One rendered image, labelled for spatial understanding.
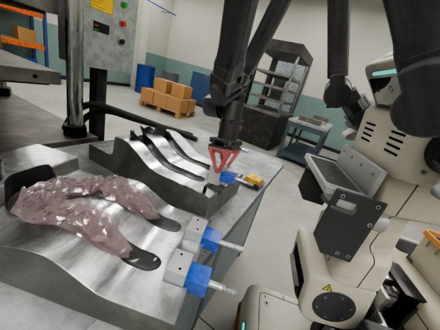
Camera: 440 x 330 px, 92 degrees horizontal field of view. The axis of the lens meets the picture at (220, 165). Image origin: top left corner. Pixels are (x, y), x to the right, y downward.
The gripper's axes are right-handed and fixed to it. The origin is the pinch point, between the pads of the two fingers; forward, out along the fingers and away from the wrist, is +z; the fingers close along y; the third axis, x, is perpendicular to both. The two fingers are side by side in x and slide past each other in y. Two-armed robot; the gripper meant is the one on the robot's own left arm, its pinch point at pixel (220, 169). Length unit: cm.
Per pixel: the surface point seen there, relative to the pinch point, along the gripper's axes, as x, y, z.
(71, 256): -5.6, 38.8, 10.1
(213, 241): 9.0, 18.4, 11.3
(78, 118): -72, -4, -3
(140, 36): -585, -519, -231
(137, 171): -24.8, 7.3, 6.4
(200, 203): -1.2, 7.4, 9.4
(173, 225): -1.7, 18.4, 11.7
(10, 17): -646, -212, -145
